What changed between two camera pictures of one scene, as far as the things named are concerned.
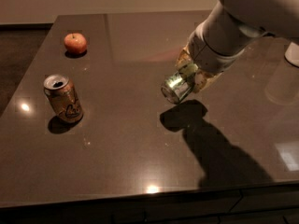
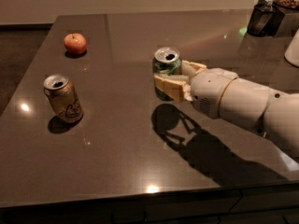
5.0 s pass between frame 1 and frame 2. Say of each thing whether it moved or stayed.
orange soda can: stayed
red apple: stayed
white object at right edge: stayed
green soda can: moved
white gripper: moved
